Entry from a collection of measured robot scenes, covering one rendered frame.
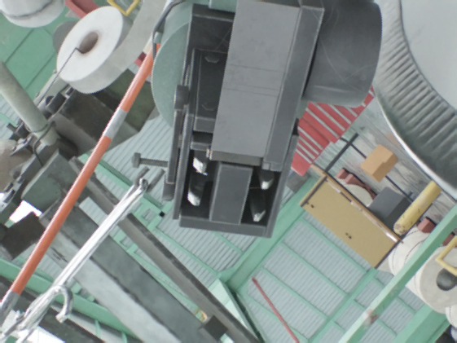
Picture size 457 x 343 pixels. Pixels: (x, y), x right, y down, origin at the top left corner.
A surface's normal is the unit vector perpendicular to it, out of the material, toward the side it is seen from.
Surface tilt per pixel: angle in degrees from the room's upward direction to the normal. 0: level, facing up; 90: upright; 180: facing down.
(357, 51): 87
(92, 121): 123
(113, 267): 140
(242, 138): 65
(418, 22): 90
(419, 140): 88
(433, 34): 90
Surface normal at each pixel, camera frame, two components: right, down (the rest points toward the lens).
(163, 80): 0.00, 0.59
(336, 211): 0.25, 0.25
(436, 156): -0.73, -0.59
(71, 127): -0.40, 0.78
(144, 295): 0.65, -0.43
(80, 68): -0.55, -0.44
